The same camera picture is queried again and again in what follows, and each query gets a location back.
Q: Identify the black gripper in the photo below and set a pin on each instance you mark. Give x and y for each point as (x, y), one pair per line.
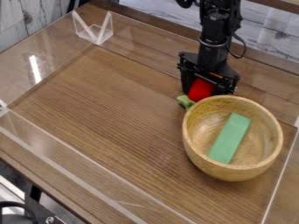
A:
(218, 74)

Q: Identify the red plush fruit green stem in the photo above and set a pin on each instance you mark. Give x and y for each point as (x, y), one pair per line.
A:
(201, 90)

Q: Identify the black metal table frame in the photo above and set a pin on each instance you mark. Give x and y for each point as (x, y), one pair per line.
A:
(35, 213)

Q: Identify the green rectangular block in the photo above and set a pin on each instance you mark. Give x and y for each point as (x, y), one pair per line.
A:
(230, 138)

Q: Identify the wooden bowl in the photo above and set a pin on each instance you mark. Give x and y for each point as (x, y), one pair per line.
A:
(259, 148)

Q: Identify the clear acrylic tray wall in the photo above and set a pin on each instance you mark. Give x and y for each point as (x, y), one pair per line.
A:
(101, 196)

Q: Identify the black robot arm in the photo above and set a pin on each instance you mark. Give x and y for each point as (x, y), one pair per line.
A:
(221, 20)

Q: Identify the clear acrylic corner bracket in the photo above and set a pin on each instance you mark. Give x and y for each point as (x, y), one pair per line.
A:
(94, 33)

